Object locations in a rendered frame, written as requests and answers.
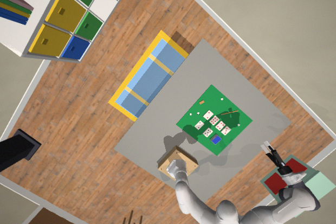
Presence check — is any white playing card with black pips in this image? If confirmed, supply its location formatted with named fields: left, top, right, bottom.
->
left=203, top=128, right=213, bottom=137

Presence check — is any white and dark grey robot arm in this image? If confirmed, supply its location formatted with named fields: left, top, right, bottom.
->
left=166, top=159, right=321, bottom=224

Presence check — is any green felt mat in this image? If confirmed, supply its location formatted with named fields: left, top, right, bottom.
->
left=176, top=85, right=253, bottom=156

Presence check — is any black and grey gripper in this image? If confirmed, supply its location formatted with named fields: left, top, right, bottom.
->
left=261, top=141, right=293, bottom=175

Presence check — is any cream card with black dots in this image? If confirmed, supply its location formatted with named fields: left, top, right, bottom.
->
left=195, top=121, right=204, bottom=130

